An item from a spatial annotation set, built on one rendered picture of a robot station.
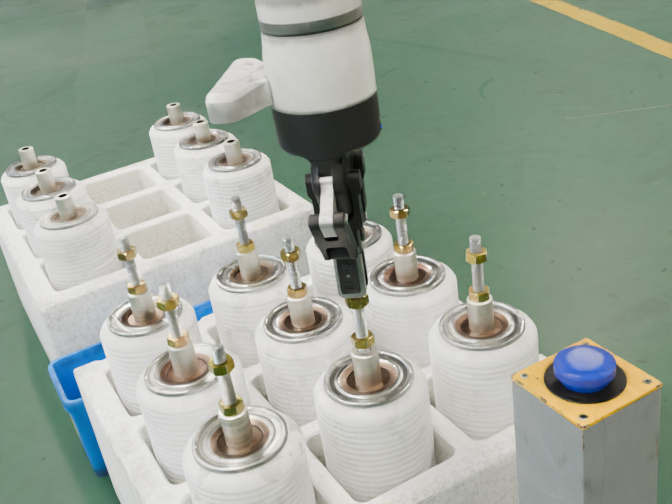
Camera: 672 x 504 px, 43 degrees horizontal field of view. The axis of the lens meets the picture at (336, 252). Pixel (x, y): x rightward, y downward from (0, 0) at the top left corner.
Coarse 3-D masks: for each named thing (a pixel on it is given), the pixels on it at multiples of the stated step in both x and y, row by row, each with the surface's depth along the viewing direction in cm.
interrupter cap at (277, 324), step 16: (320, 304) 83; (336, 304) 82; (272, 320) 82; (288, 320) 82; (320, 320) 81; (336, 320) 80; (272, 336) 79; (288, 336) 79; (304, 336) 78; (320, 336) 78
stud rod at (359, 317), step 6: (354, 312) 68; (360, 312) 68; (354, 318) 69; (360, 318) 68; (354, 324) 69; (360, 324) 69; (366, 324) 69; (360, 330) 69; (366, 330) 69; (360, 336) 69; (366, 336) 69
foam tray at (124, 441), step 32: (96, 384) 89; (256, 384) 87; (96, 416) 85; (128, 416) 84; (128, 448) 80; (320, 448) 79; (448, 448) 75; (480, 448) 73; (512, 448) 72; (128, 480) 78; (160, 480) 75; (320, 480) 72; (416, 480) 71; (448, 480) 70; (480, 480) 71; (512, 480) 73
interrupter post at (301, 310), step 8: (304, 296) 79; (288, 304) 80; (296, 304) 79; (304, 304) 79; (296, 312) 79; (304, 312) 80; (312, 312) 80; (296, 320) 80; (304, 320) 80; (312, 320) 80
